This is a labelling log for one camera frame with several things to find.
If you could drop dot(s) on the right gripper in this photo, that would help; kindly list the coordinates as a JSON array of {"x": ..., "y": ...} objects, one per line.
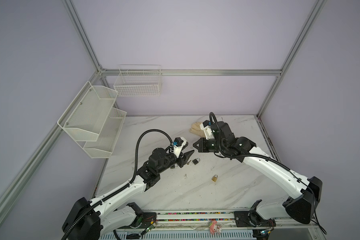
[{"x": 200, "y": 147}]

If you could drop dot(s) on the brass padlock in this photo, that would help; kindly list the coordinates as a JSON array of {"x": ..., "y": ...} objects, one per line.
[{"x": 214, "y": 178}]

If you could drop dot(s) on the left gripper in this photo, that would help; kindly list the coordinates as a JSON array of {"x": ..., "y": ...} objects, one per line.
[{"x": 186, "y": 155}]

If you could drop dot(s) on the cream leather glove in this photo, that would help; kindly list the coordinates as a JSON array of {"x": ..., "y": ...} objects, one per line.
[{"x": 197, "y": 130}]

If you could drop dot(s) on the pink toy figure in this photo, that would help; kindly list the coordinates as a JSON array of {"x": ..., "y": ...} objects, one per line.
[{"x": 215, "y": 228}]

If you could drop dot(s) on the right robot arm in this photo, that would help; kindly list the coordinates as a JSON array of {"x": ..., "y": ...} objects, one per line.
[{"x": 303, "y": 194}]

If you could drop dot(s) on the white mesh two-tier shelf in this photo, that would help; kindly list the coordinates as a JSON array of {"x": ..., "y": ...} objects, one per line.
[{"x": 93, "y": 121}]

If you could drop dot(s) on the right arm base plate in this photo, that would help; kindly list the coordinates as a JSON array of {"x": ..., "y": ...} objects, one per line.
[{"x": 252, "y": 219}]

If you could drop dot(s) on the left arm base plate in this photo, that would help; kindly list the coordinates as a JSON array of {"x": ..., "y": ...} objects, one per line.
[{"x": 143, "y": 221}]

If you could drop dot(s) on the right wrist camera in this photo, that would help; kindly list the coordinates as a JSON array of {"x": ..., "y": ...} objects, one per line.
[{"x": 206, "y": 128}]

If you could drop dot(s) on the right black padlock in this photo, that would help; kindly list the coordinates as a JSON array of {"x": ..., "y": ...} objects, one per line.
[{"x": 196, "y": 161}]

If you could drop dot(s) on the white wire basket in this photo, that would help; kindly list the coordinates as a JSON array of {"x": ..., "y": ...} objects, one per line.
[{"x": 139, "y": 81}]

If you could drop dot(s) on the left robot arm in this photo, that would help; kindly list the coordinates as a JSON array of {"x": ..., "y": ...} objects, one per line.
[{"x": 87, "y": 218}]

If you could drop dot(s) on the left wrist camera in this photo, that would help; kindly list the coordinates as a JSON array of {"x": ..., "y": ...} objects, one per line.
[{"x": 179, "y": 144}]

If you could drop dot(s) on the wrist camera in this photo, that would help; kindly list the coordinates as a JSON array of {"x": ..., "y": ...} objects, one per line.
[
  {"x": 179, "y": 144},
  {"x": 206, "y": 128}
]

